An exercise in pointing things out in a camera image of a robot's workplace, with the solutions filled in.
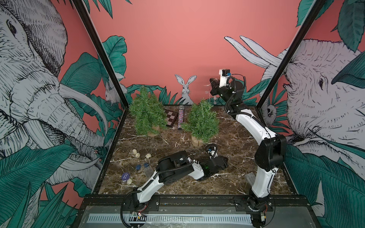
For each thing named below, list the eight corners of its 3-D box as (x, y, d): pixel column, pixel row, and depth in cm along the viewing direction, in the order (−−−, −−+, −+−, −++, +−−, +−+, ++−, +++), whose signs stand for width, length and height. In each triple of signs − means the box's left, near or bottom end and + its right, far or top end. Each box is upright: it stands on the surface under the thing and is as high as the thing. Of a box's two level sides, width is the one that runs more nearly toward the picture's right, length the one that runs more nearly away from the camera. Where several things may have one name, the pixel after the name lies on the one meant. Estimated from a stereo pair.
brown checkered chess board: (159, 124, 110) (158, 122, 108) (165, 112, 119) (165, 109, 116) (172, 127, 108) (172, 125, 106) (177, 114, 117) (177, 111, 115)
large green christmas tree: (139, 141, 100) (124, 110, 74) (145, 120, 112) (133, 87, 87) (165, 141, 100) (159, 110, 75) (168, 120, 112) (163, 87, 87)
